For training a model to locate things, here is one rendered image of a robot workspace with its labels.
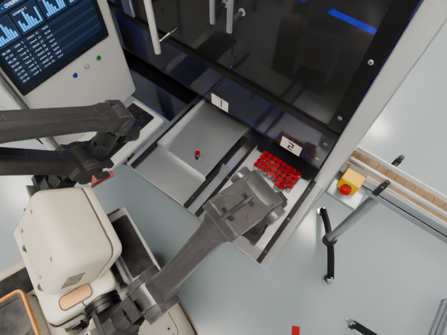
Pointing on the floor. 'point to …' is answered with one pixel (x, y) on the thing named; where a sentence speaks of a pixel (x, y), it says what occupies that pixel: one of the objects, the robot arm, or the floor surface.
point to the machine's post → (383, 88)
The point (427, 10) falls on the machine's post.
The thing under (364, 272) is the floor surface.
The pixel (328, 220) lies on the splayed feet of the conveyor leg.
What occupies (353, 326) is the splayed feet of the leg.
